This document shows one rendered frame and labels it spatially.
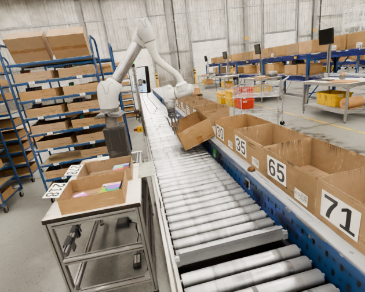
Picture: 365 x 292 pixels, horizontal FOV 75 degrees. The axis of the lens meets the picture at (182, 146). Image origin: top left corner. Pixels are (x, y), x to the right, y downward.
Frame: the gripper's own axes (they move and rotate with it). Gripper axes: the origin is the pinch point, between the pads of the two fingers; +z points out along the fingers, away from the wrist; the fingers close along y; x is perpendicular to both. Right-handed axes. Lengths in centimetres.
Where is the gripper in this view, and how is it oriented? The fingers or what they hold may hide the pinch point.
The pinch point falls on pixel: (175, 130)
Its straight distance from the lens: 214.3
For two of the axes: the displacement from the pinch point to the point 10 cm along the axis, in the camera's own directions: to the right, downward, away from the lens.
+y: -9.7, 1.8, -1.5
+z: 1.8, 9.8, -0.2
